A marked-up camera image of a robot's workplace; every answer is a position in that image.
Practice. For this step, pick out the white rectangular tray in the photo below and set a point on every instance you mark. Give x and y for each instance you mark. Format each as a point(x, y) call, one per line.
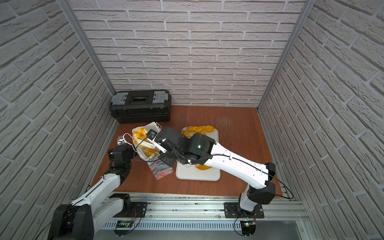
point(191, 172)

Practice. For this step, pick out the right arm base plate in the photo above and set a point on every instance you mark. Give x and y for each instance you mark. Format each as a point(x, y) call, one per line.
point(232, 211)

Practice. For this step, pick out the ring shaped bundt bread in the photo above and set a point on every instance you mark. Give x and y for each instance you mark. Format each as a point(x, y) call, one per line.
point(140, 133)

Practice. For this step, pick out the long twisted bread top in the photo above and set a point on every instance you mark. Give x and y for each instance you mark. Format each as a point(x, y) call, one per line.
point(189, 131)

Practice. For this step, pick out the large oval crusty loaf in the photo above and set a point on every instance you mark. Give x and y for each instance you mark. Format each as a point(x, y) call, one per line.
point(202, 167)

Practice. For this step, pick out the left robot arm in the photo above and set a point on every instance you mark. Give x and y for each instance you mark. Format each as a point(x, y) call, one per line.
point(83, 217)

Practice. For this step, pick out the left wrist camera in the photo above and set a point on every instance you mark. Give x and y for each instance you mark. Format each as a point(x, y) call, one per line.
point(121, 137)

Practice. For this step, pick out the black plastic toolbox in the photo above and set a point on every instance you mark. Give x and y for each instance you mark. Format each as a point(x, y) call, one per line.
point(144, 106)

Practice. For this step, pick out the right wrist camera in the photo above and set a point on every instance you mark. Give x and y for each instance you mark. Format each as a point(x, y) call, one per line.
point(151, 134)

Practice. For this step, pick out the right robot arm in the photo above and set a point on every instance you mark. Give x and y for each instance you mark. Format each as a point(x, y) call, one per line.
point(202, 150)

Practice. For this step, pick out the white paper bag colourful bottom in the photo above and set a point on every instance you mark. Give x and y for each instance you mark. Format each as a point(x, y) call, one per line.
point(157, 167)

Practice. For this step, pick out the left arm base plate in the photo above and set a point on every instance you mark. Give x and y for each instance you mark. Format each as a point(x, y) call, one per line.
point(136, 209)

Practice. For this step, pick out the small circuit board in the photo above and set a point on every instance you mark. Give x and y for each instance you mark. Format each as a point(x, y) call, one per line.
point(123, 228)
point(248, 228)

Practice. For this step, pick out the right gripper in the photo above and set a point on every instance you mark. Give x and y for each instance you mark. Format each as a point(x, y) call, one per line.
point(166, 161)

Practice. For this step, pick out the left small circuit board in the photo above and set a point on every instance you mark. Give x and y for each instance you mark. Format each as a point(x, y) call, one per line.
point(123, 228)

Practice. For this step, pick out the right small circuit board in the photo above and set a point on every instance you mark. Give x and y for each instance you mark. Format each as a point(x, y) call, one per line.
point(248, 228)

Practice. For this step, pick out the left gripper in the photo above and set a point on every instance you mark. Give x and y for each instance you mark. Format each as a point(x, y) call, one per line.
point(120, 144)

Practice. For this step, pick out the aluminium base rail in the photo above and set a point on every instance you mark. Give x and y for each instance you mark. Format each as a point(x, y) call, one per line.
point(168, 212)

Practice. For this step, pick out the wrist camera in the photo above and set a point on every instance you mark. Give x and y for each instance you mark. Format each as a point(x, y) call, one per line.
point(121, 137)
point(151, 134)

